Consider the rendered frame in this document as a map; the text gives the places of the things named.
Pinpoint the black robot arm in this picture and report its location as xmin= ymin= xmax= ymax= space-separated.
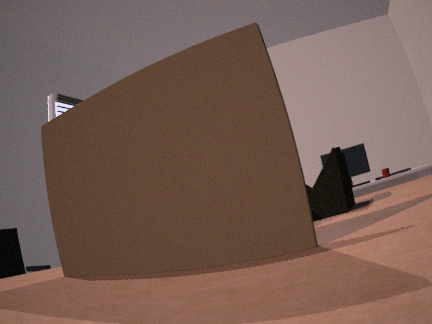
xmin=305 ymin=184 xmax=312 ymax=194

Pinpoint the brown flat board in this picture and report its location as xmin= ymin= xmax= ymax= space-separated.
xmin=41 ymin=22 xmax=317 ymax=277

